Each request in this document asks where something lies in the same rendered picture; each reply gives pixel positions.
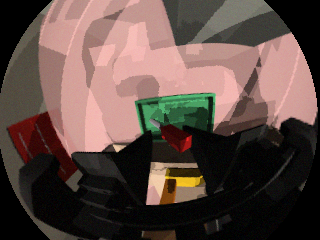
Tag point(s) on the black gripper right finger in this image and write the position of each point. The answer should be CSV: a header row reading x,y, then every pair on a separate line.
x,y
215,154

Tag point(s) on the small green-topped trolley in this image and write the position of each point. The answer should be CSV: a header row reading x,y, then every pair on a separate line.
x,y
212,227

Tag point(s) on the tan wooden ramp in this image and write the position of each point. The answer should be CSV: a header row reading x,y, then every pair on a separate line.
x,y
165,156

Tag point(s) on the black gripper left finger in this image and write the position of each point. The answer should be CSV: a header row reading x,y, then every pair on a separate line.
x,y
130,165

